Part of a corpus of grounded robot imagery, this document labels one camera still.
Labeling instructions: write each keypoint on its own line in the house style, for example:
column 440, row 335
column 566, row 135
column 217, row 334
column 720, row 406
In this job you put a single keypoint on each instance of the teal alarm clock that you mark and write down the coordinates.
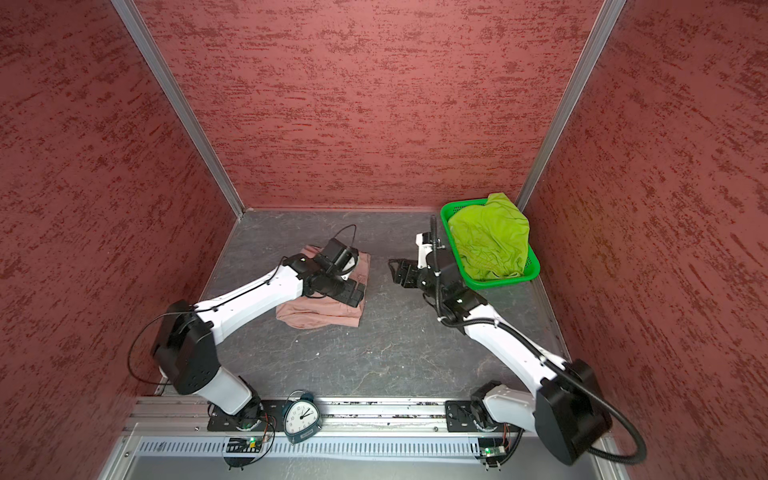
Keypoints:
column 301, row 417

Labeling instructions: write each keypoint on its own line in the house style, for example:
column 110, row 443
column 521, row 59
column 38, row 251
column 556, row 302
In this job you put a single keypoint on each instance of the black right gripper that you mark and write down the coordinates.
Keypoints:
column 404, row 265

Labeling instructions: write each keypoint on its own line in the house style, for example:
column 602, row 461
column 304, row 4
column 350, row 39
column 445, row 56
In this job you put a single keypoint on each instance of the left controller board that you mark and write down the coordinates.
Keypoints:
column 241, row 452

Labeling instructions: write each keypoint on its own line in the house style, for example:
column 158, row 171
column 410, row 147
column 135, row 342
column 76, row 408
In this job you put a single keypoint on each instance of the right controller board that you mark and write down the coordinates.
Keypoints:
column 493, row 452

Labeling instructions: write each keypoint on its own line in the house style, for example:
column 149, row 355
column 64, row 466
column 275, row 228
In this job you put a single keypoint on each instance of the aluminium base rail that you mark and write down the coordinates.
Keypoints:
column 340, row 416

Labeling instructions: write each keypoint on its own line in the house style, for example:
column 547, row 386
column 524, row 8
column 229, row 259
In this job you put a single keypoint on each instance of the left aluminium corner post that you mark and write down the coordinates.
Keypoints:
column 132, row 19

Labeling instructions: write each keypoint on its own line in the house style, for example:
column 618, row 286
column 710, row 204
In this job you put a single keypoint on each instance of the lime green shorts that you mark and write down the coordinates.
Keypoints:
column 489, row 237

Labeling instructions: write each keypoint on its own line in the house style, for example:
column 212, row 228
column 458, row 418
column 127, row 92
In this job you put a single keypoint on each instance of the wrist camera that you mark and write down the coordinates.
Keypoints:
column 337, row 258
column 427, row 244

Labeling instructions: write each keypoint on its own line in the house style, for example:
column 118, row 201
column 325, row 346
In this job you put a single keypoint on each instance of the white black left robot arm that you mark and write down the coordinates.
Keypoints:
column 185, row 348

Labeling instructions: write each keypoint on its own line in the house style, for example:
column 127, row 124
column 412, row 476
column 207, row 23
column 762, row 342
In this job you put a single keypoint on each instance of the controller board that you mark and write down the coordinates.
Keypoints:
column 241, row 452
column 493, row 452

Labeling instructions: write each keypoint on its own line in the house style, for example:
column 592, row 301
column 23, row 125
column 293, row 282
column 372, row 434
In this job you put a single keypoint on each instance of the pink shorts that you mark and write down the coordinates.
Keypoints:
column 313, row 313

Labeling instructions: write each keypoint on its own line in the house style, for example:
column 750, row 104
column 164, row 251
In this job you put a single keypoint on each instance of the right aluminium corner post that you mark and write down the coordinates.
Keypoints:
column 595, row 43

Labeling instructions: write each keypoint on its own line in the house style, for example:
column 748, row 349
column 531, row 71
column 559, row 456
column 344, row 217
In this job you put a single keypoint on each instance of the aluminium corner post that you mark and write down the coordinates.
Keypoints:
column 595, row 43
column 132, row 19

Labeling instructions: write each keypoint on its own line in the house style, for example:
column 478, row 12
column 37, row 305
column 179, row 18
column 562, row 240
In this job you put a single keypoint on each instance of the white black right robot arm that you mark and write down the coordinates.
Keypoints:
column 561, row 401

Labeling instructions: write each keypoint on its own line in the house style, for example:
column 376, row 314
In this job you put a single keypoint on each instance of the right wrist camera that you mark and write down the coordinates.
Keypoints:
column 427, row 244

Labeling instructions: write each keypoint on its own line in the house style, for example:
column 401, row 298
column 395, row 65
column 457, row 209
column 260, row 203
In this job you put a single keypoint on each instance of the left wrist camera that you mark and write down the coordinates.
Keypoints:
column 337, row 258

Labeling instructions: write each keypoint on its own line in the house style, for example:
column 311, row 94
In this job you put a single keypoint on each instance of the green plastic basket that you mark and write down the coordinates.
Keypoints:
column 528, row 267

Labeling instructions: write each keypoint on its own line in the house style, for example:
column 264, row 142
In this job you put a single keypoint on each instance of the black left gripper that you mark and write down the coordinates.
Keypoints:
column 345, row 293

